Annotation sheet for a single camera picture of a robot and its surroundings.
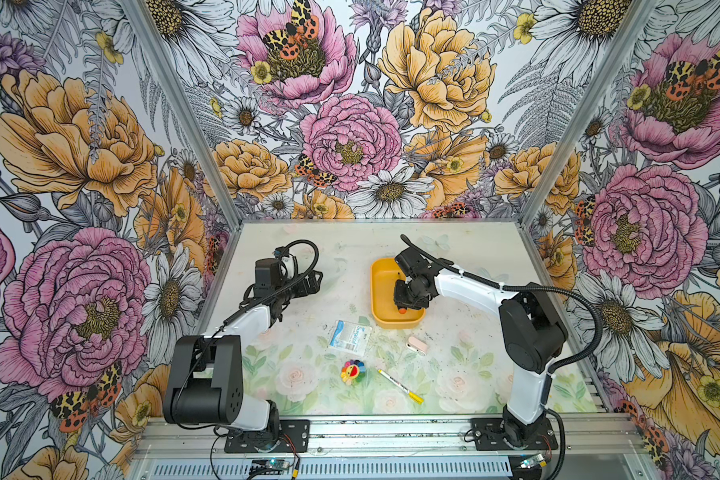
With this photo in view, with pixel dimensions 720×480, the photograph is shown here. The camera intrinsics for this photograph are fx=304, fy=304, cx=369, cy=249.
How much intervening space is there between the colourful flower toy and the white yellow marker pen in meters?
0.05

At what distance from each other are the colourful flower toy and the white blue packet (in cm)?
4

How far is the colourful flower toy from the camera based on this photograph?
2.74 feet

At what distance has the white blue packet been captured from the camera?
2.98 feet

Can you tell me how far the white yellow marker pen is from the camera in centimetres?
81

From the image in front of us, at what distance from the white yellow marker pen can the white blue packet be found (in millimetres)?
85
